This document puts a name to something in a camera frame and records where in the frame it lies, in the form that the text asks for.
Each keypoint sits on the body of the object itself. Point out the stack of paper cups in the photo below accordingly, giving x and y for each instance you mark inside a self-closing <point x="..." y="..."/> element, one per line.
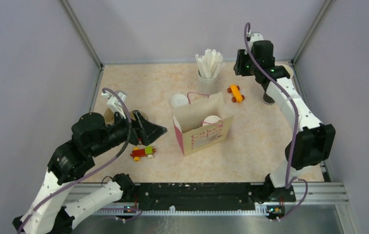
<point x="282" y="70"/>

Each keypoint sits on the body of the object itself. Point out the paper cakes gift bag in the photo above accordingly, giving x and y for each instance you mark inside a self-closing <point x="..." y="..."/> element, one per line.
<point x="190" y="134"/>

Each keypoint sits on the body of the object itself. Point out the white straw holder cup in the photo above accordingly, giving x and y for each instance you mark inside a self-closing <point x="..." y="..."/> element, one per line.
<point x="207" y="86"/>

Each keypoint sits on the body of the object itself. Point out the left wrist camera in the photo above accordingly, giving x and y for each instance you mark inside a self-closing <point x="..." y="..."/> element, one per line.
<point x="113" y="103"/>

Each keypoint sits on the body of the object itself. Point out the orange toy car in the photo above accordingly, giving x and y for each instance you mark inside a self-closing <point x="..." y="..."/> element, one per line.
<point x="237" y="97"/>

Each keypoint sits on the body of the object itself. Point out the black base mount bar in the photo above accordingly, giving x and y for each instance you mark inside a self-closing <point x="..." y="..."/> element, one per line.
<point x="205" y="196"/>

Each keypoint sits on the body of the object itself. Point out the brown pulp cup carrier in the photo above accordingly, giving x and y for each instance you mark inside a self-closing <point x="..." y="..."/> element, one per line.
<point x="109" y="117"/>

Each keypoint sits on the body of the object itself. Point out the white plastic cup lid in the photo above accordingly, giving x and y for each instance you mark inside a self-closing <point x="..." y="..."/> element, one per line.
<point x="213" y="120"/>

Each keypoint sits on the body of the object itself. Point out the aluminium frame rail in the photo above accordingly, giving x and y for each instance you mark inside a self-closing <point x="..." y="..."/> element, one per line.
<point x="96" y="89"/>

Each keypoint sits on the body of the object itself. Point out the red green toy car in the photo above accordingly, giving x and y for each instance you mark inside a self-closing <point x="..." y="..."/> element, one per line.
<point x="138" y="153"/>

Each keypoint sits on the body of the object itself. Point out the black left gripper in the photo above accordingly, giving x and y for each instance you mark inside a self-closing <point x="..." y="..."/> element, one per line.
<point x="144" y="131"/>

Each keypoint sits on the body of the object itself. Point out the stack of white lids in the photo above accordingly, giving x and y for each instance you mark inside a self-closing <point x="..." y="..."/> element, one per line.
<point x="178" y="100"/>

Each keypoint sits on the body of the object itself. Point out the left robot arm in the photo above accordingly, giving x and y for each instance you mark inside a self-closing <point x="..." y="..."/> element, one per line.
<point x="70" y="162"/>

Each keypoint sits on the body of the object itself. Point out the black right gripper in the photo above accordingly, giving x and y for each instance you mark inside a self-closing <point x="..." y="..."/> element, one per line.
<point x="238" y="68"/>

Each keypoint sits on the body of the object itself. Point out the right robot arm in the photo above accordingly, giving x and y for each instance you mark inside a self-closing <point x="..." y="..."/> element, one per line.
<point x="311" y="141"/>

